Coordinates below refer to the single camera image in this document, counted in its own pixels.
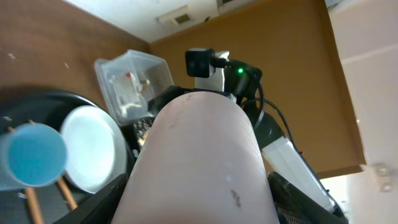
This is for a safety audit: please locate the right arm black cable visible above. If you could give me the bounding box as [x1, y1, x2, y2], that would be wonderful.
[241, 83, 302, 153]

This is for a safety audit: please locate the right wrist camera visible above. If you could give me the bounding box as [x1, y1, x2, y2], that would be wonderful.
[185, 49, 229, 78]

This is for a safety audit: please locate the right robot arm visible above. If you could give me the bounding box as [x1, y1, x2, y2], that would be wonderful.
[148, 49, 348, 223]

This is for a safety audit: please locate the blue plastic cup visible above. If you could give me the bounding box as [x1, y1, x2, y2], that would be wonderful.
[1, 123, 68, 191]

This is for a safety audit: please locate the grey round plate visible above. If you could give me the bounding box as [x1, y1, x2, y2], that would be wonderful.
[60, 106, 127, 194]

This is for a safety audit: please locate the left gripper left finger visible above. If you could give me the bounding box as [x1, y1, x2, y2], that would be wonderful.
[54, 174, 128, 224]

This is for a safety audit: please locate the pink plastic cup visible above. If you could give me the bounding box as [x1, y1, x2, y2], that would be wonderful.
[112, 91, 279, 224]

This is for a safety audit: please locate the black rectangular tray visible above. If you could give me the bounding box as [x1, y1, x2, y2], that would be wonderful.
[121, 117, 155, 158]

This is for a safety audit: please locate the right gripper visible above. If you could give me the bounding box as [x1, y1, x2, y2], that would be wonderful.
[149, 51, 230, 116]

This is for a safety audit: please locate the clear plastic bin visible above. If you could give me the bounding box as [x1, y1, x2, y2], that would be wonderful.
[94, 50, 174, 126]

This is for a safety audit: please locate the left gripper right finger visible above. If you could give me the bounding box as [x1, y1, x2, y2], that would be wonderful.
[267, 172, 348, 224]

